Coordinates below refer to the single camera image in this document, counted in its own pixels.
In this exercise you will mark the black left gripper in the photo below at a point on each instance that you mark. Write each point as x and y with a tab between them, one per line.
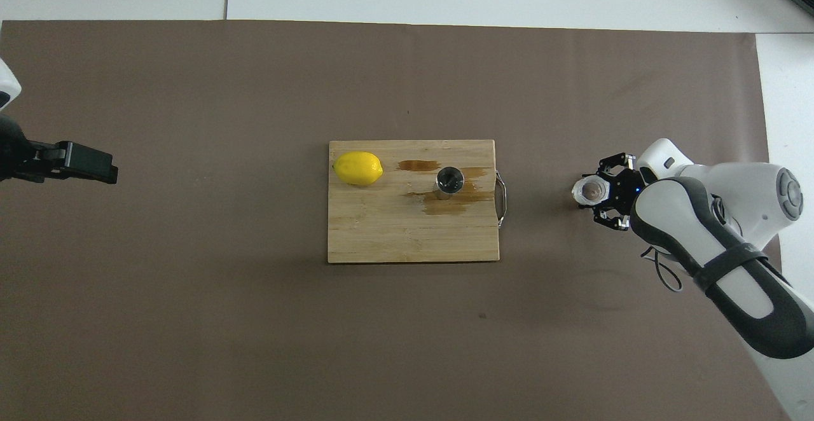
13	151

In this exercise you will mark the brown paper table mat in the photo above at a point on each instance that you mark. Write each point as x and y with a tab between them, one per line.
254	332

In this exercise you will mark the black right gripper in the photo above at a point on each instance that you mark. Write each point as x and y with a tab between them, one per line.
626	189

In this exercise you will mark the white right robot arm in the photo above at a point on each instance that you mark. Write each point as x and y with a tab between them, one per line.
750	186

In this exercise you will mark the clear faceted glass cup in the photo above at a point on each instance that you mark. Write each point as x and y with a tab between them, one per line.
588	192

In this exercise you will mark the yellow lemon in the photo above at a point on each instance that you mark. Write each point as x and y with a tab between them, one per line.
358	168

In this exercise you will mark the wooden cutting board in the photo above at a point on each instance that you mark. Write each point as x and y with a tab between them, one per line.
381	230

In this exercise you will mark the steel double jigger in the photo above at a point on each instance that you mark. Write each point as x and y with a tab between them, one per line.
449	180

